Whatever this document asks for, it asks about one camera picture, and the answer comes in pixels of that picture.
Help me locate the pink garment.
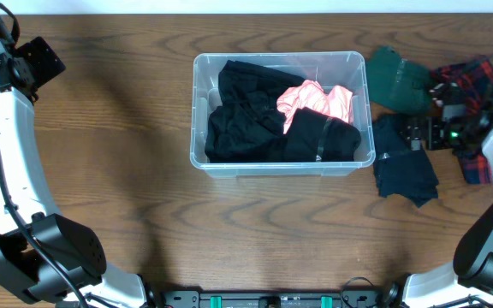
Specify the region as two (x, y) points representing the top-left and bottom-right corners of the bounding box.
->
(276, 80), (353, 134)

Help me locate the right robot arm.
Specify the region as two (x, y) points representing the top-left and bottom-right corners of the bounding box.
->
(381, 86), (493, 308)

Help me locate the dark green garment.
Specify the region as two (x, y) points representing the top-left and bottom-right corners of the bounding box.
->
(366, 46), (436, 116)

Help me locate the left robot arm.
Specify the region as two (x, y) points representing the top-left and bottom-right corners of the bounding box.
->
(0, 3), (156, 307)

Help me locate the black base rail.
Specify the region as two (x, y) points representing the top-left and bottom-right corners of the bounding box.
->
(162, 289), (382, 308)

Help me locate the small black garment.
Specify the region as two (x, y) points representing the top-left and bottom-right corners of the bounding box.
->
(282, 109), (361, 163)

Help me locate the clear plastic storage container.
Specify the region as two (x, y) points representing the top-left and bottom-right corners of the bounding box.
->
(189, 51), (376, 178)

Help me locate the large black garment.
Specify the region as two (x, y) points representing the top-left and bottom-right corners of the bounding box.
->
(205, 61), (305, 163)

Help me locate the red navy plaid shirt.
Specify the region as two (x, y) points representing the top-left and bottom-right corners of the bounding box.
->
(431, 57), (493, 185)

